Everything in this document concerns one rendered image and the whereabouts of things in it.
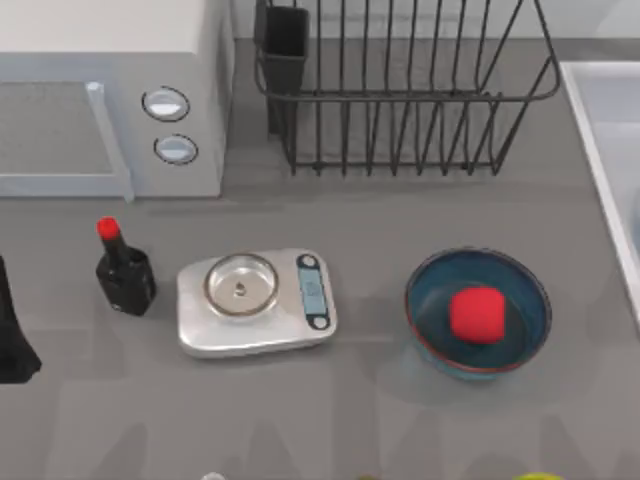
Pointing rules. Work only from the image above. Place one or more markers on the red cube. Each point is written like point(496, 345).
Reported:
point(477, 316)

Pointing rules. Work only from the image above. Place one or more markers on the black utensil holder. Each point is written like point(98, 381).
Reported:
point(282, 45)

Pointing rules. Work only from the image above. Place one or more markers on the silver kitchen scale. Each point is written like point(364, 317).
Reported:
point(240, 330)

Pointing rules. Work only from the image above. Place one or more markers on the small microwave knob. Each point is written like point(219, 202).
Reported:
point(175, 149)

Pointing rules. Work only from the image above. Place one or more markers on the yellow-green round object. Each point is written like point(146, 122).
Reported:
point(534, 477)

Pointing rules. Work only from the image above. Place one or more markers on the blue bowl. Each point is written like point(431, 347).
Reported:
point(435, 300)

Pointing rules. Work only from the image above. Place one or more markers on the pale microwave oven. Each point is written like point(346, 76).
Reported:
point(200, 45)

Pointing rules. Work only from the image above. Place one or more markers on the black bottle with red cap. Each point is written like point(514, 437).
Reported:
point(122, 277)

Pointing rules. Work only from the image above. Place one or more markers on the large microwave knob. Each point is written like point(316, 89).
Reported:
point(165, 103)

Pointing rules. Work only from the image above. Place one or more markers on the microwave oven door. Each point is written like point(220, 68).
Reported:
point(50, 130)

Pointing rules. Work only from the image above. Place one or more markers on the grey rounded object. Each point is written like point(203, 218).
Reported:
point(212, 476)

